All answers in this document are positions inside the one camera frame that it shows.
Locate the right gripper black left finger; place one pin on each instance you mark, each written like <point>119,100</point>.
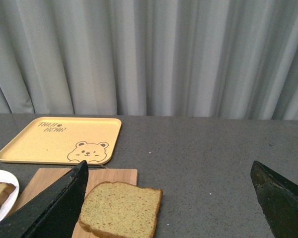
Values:
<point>54,212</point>

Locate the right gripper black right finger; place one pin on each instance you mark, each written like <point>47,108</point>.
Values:
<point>278,198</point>

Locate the white round plate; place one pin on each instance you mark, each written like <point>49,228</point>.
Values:
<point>8,177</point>

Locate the wooden cutting board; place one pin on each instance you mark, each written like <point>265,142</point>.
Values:
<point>44,177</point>

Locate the yellow bear tray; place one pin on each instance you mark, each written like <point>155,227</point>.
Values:
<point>64,140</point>

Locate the grey curtain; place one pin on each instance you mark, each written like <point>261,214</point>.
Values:
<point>234,59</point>

